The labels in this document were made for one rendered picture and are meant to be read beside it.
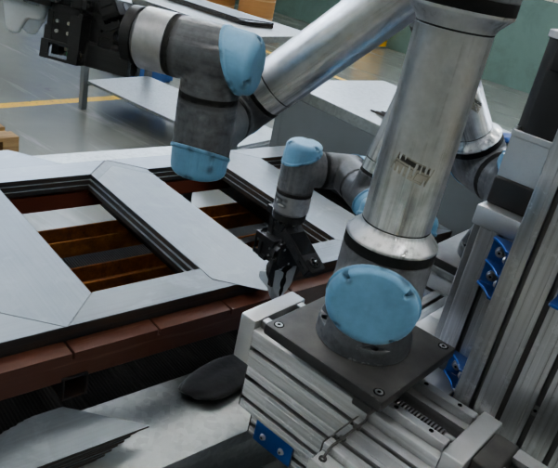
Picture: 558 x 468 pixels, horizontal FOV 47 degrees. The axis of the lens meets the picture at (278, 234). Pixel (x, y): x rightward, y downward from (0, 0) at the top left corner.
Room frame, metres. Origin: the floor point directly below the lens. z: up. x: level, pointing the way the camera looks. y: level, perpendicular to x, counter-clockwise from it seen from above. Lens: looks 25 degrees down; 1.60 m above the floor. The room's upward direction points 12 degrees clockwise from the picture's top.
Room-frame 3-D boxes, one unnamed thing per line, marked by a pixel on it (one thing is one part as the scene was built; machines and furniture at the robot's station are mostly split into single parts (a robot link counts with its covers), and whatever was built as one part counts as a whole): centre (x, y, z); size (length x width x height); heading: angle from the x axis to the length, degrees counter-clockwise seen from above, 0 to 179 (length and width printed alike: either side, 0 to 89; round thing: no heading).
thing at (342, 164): (1.26, -0.11, 1.16); 0.11 x 0.11 x 0.08; 21
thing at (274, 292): (1.23, 0.00, 0.90); 0.06 x 0.03 x 0.09; 45
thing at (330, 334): (0.87, -0.16, 1.09); 0.15 x 0.15 x 0.10
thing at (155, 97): (4.69, 0.88, 0.49); 1.60 x 0.70 x 0.99; 57
